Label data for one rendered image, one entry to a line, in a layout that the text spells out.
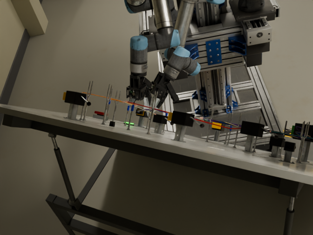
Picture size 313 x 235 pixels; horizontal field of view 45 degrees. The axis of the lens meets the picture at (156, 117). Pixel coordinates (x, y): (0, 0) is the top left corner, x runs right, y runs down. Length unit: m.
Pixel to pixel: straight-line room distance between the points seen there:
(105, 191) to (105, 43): 2.77
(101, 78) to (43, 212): 1.56
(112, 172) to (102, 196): 0.14
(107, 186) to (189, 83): 1.59
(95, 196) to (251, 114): 1.50
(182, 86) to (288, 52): 1.16
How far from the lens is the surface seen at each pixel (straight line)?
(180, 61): 1.87
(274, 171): 0.87
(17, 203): 3.25
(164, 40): 1.73
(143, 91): 1.71
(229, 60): 2.45
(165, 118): 1.43
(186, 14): 1.97
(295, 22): 4.35
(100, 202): 1.94
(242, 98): 3.12
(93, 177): 2.05
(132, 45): 1.65
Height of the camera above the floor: 2.34
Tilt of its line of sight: 44 degrees down
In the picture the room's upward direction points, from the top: 15 degrees counter-clockwise
